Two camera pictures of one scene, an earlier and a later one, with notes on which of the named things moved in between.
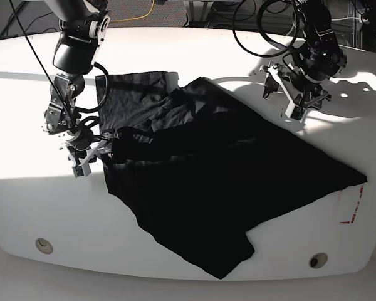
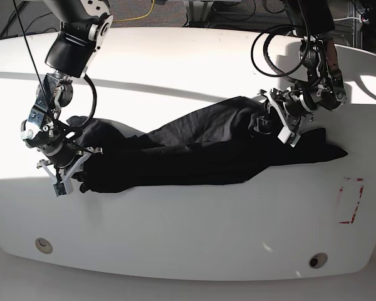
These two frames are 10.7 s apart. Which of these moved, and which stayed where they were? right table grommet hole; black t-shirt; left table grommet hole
Moved: black t-shirt
Stayed: left table grommet hole; right table grommet hole
